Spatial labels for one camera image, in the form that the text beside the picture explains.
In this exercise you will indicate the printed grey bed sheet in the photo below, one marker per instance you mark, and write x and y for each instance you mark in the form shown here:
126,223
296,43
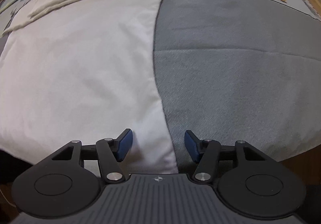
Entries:
235,70

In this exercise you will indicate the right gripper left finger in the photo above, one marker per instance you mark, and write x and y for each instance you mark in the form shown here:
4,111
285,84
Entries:
71,179

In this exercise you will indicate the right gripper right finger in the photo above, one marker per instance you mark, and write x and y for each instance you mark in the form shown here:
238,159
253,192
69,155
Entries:
245,179

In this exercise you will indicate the white small garment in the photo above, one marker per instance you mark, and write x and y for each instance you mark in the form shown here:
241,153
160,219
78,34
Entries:
83,70

